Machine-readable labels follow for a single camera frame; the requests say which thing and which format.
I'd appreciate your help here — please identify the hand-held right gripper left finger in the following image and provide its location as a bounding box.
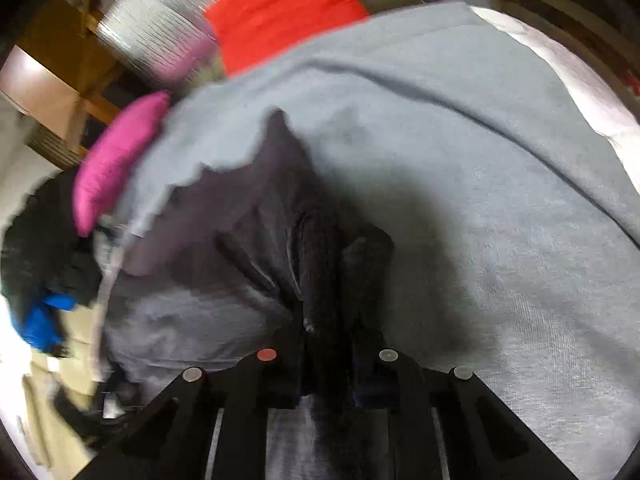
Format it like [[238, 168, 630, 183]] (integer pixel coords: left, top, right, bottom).
[[85, 310, 307, 480]]

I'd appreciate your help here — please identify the light grey sweatshirt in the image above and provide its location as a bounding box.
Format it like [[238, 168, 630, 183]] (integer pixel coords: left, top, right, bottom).
[[117, 0, 640, 480]]

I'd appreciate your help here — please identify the black clothes pile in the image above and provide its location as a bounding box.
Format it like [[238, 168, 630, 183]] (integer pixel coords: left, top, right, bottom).
[[0, 174, 107, 357]]

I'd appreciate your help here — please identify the wooden bed frame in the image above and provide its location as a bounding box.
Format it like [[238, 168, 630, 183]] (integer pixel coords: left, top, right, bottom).
[[492, 0, 640, 68]]

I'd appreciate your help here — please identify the dark puffer jacket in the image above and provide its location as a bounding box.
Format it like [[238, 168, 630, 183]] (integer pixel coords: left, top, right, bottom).
[[97, 107, 401, 480]]

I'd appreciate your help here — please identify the blue cloth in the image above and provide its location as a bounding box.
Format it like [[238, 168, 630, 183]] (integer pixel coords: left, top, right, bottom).
[[11, 293, 77, 352]]

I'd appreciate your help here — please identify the red pillow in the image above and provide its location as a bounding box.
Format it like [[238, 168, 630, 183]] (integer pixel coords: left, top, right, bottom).
[[205, 0, 372, 79]]

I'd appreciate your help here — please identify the pink pillow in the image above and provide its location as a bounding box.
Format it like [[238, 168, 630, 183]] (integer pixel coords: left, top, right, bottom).
[[71, 91, 172, 237]]

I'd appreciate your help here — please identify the white fluffy cushion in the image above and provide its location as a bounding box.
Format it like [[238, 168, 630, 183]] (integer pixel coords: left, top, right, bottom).
[[95, 0, 423, 87]]

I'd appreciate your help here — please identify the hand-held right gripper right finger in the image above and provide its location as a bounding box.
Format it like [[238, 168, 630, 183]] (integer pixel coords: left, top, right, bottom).
[[350, 330, 583, 480]]

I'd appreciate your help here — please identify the white bed sheet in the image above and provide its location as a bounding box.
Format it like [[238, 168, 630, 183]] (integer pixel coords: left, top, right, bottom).
[[470, 4, 640, 153]]

